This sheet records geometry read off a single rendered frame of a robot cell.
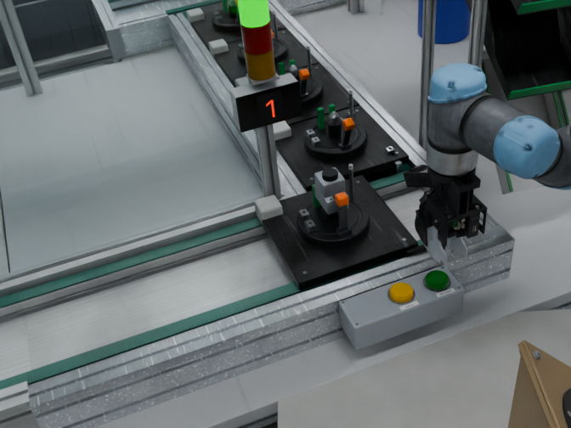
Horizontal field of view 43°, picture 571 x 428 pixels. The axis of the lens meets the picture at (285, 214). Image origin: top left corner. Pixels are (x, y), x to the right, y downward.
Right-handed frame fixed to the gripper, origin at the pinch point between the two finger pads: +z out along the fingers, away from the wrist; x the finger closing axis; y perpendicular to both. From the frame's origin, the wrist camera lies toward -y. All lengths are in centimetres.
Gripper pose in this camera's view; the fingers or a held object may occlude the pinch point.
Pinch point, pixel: (438, 253)
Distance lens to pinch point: 125.4
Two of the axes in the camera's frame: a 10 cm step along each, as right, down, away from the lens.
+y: 3.5, 5.7, -7.4
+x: 9.3, -2.9, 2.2
